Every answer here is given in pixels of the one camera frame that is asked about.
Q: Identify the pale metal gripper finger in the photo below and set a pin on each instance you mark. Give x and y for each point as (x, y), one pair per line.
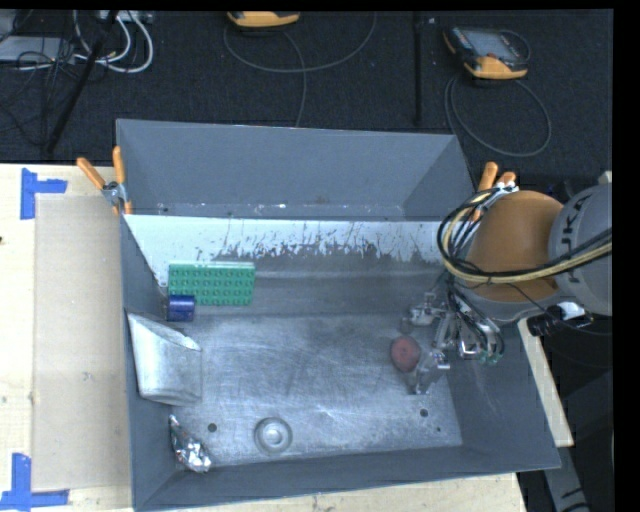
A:
(429, 367)
(425, 314)

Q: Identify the red-brown round fruit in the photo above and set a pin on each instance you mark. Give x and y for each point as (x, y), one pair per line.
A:
(404, 354)

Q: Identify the grey metal bin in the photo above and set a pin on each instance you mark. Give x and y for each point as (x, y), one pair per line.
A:
(310, 375)

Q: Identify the green studded flat block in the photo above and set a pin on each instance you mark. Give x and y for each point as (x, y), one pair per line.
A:
(212, 284)

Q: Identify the small blue cylinder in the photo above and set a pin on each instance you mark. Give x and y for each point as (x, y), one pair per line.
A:
(180, 307)

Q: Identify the crumpled silver foil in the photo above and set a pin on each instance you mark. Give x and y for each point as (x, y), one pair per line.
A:
(190, 450)

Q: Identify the clear plastic cup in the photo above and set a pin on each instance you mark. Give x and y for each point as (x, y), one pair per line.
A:
(165, 360)

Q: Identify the pale cardboard board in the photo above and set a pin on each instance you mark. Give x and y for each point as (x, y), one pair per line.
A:
(75, 350)

